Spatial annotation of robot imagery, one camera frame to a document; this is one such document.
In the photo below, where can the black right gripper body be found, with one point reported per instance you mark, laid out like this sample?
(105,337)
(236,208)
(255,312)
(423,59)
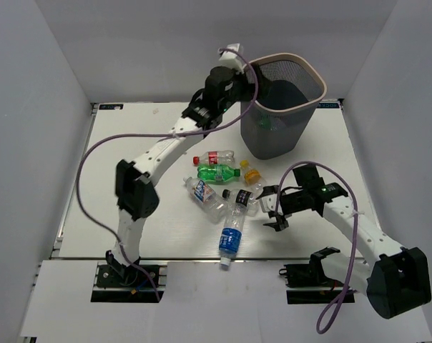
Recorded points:
(295,201)

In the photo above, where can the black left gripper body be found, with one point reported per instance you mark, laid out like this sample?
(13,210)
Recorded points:
(242,91)

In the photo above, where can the clear bottle black cap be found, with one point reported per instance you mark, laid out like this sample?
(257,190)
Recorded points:
(243,198)

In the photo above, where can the green bottle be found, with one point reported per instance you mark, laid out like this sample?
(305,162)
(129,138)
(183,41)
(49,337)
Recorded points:
(267,123)
(217,173)

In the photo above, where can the clear bottle yellow label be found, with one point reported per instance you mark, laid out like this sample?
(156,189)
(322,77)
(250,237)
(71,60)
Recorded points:
(253,178)

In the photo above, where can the clear bottle blue white label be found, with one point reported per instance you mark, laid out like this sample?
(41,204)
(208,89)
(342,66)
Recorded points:
(206,198)

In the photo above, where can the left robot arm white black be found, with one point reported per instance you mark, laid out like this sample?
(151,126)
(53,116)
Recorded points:
(136,180)

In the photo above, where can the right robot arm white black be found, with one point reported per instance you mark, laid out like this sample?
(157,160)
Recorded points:
(394,278)

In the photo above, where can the grey mesh waste bin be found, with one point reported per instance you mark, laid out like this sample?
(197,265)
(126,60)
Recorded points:
(293,91)

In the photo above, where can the clear bottle red cap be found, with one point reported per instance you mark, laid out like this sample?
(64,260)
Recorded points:
(226,157)

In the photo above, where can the green bottle in pile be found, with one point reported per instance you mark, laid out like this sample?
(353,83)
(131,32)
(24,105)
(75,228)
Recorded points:
(217,173)

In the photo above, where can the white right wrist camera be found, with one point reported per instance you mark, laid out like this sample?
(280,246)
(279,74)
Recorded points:
(267,199)

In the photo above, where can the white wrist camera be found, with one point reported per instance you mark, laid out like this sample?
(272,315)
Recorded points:
(267,199)
(230,57)

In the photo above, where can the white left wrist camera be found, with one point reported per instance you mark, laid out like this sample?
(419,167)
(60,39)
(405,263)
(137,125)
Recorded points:
(230,57)

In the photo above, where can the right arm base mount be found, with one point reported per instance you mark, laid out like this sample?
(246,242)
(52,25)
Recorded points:
(303,286)

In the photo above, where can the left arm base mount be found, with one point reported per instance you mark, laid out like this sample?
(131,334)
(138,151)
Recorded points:
(109,287)

